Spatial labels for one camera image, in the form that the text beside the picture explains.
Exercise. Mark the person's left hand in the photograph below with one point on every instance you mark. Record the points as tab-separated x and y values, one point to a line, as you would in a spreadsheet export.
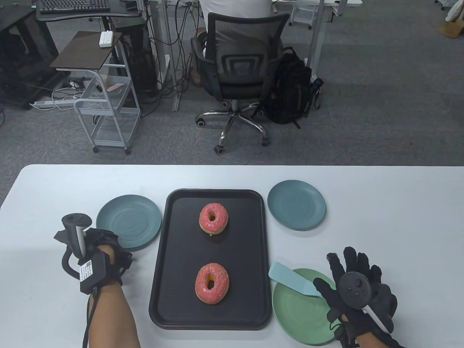
101	237

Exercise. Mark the person's right hand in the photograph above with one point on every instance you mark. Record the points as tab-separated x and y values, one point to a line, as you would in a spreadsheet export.
384	299

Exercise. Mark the teal plate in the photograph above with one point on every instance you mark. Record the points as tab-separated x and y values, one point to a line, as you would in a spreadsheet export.
295	204
127	217

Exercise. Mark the black baking tray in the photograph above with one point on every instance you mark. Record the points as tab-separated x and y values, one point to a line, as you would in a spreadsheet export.
181	253

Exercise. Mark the light blue dessert shovel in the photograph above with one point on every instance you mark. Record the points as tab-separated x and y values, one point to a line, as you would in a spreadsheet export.
290	277

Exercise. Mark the pink sprinkled mini donut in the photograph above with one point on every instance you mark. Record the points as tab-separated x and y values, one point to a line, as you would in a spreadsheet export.
222	225
222	290

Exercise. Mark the person's left forearm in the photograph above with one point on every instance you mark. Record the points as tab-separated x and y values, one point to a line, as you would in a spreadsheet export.
112	319

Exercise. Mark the person's right forearm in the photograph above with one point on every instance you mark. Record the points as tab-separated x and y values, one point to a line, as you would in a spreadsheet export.
368	342

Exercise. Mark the grey handheld controller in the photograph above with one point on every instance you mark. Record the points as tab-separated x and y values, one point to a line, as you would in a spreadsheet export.
353	288
74	232

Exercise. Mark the green plate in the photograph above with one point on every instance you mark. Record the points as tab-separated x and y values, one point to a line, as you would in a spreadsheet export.
301	319

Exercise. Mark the white rolling cart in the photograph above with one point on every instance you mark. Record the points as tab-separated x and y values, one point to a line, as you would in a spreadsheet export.
108	110

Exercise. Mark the white power strip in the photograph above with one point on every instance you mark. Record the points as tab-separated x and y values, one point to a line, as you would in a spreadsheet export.
50	104

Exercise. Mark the pink flat item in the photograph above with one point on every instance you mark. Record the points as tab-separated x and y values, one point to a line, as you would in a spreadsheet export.
115	87

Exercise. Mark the black computer tower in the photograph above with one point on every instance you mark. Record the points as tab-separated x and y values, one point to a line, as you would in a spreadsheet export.
143	61

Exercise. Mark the dark wooden side table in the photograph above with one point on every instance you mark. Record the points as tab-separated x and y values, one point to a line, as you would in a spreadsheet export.
83	50

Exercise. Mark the white desk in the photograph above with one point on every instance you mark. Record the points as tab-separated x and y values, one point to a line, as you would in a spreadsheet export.
170	54
317	32

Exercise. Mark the small white box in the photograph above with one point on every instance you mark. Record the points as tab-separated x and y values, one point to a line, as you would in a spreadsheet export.
106	39

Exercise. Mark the black mesh office chair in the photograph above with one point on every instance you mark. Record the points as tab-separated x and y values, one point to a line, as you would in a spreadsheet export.
239	65

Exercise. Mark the black backpack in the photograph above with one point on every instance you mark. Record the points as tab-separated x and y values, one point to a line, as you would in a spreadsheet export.
290	90

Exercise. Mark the black desk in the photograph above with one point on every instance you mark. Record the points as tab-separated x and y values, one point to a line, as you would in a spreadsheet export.
119	9

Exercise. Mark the black keyboard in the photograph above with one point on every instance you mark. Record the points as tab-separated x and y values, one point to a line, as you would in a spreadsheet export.
72	5

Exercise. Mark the cardboard box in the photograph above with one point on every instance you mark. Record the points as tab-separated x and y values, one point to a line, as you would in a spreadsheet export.
451	29

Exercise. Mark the white drawer cart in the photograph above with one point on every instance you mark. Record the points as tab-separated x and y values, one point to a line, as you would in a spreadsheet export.
301	16

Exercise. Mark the white bag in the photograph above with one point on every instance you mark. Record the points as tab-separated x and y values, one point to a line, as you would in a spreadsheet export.
456	12

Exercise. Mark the black labelled wrist camera box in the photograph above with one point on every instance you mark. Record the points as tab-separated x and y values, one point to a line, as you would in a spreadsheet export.
96	272

